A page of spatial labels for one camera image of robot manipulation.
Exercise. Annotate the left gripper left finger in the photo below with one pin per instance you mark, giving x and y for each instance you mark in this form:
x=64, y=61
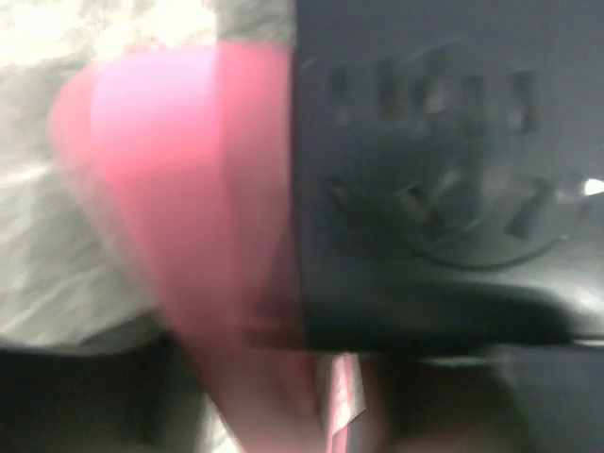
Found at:
x=145, y=398

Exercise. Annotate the pink power strip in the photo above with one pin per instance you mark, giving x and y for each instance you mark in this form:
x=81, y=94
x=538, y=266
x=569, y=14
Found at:
x=182, y=157

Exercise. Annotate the black cube adapter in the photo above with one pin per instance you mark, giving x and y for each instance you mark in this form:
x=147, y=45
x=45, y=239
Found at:
x=448, y=173

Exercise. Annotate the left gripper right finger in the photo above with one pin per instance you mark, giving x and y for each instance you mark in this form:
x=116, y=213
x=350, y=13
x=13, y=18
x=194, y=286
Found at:
x=513, y=399

